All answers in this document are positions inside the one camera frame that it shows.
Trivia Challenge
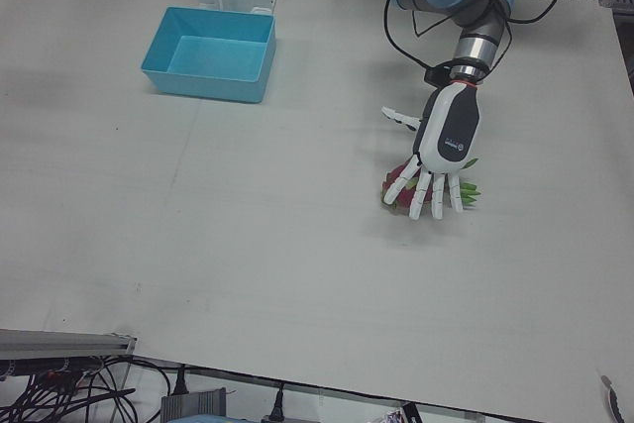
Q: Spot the aluminium rail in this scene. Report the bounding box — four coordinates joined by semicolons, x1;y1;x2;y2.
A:
0;328;139;361

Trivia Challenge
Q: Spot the grey handled tool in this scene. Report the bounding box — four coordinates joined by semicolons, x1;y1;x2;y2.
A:
599;374;628;423

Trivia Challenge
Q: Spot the black cable tangle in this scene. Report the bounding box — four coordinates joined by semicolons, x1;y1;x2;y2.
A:
0;353;173;423

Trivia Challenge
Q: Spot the light blue plastic bin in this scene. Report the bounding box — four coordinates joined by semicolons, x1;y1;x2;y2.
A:
140;6;278;105

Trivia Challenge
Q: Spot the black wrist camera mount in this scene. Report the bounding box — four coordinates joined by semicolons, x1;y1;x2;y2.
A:
424;62;455;86

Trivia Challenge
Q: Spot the black power strip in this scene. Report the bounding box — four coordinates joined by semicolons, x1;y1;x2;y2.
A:
0;356;103;380

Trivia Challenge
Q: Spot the pink dragon fruit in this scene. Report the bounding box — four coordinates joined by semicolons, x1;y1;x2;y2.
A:
379;157;483;217

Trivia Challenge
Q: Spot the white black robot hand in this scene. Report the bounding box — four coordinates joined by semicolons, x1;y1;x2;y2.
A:
380;80;484;221

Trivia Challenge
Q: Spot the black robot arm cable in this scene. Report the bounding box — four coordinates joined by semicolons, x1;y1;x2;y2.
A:
383;0;569;80

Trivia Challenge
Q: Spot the grey ribbed box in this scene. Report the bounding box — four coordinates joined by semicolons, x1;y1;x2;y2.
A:
161;387;228;423

